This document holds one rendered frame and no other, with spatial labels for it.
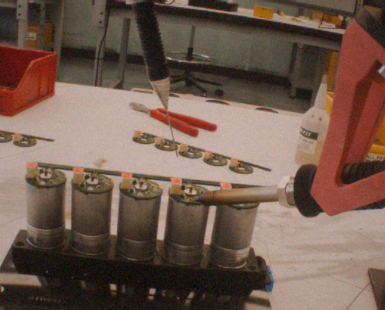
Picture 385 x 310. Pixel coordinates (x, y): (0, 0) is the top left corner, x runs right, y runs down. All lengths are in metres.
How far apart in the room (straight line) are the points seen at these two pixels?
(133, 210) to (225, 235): 0.05
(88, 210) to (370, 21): 0.18
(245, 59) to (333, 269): 4.38
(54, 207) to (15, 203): 0.11
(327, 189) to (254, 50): 4.50
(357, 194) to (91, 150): 0.35
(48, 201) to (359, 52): 0.19
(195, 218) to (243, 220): 0.03
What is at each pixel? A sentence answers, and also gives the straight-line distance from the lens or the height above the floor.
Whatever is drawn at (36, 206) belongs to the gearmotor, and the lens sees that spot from 0.29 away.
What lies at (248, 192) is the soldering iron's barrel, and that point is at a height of 0.83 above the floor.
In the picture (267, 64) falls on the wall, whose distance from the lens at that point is 4.72.
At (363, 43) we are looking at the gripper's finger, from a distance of 0.18.
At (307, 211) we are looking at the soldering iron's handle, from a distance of 0.23.
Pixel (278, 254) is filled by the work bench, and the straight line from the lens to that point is 0.37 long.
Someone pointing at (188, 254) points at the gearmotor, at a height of 0.78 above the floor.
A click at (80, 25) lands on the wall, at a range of 4.91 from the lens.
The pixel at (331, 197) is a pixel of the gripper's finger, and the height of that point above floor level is 0.85.
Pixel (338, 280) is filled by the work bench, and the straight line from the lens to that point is 0.35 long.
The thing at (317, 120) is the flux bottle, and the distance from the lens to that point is 0.53.
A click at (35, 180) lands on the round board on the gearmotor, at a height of 0.81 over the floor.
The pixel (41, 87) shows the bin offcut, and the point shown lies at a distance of 0.66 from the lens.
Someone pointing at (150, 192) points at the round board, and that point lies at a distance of 0.28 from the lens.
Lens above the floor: 0.93
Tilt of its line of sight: 21 degrees down
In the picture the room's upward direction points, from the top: 8 degrees clockwise
